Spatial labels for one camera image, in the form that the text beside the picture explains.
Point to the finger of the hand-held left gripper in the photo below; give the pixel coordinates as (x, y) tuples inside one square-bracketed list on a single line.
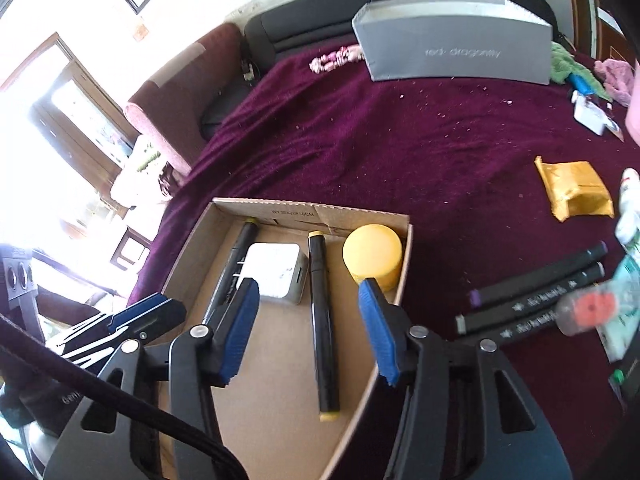
[(85, 345), (145, 310)]

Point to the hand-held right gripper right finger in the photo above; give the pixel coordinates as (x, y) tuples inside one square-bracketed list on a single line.
[(380, 332)]

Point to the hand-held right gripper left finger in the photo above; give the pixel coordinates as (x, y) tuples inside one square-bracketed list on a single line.
[(240, 330)]

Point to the shallow cardboard box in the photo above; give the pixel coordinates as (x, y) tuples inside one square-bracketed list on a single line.
[(280, 360)]

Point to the black marker grey cap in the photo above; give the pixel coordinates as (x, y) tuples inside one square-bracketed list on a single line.
[(525, 310)]

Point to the black marker purple cap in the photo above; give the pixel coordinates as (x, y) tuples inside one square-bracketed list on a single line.
[(540, 272)]

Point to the clear tube orange contents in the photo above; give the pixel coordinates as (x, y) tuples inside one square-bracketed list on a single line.
[(590, 307)]

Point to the yellow snack packet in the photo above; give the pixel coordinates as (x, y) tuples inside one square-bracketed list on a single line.
[(575, 187)]

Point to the black marker yellow caps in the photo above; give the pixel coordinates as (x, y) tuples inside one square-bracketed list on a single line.
[(235, 255), (322, 335)]

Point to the wooden side table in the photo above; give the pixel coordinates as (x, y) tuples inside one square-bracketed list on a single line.
[(127, 250)]

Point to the white charger cube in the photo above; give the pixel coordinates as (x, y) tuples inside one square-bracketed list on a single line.
[(272, 270)]

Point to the yellow round container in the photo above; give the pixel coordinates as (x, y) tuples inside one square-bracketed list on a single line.
[(372, 255)]

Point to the grey panel with round holes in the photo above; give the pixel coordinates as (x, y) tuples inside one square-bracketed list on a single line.
[(15, 280)]

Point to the black marker green cap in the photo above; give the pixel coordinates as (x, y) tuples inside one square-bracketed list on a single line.
[(619, 376)]

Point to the turquoise tissue pack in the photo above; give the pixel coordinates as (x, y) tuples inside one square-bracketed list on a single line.
[(625, 310)]

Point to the black plug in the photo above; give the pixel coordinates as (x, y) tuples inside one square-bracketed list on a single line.
[(247, 70)]

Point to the white bottle green label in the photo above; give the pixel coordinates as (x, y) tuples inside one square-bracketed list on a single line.
[(629, 205)]

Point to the grey shoebox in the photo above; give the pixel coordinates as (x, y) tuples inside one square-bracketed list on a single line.
[(450, 50)]

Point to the white plastic case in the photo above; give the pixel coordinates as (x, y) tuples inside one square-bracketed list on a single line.
[(592, 112)]

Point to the small clear brown packet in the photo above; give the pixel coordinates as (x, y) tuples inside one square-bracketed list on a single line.
[(615, 131)]

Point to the small blue object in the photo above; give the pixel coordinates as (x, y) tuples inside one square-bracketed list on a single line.
[(580, 84)]

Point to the green cloth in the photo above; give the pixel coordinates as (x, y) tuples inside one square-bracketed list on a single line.
[(567, 62)]

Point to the pink tumbler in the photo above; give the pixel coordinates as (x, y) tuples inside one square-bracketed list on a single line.
[(634, 110)]

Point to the pink cloth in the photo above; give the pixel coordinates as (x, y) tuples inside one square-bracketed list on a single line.
[(617, 80)]

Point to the wooden shelf unit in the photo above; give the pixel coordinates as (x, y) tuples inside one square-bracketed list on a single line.
[(580, 5)]

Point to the wooden window frame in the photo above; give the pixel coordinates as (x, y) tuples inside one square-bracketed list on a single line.
[(75, 75)]

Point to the small wall sticker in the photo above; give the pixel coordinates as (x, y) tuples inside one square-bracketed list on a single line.
[(141, 30)]

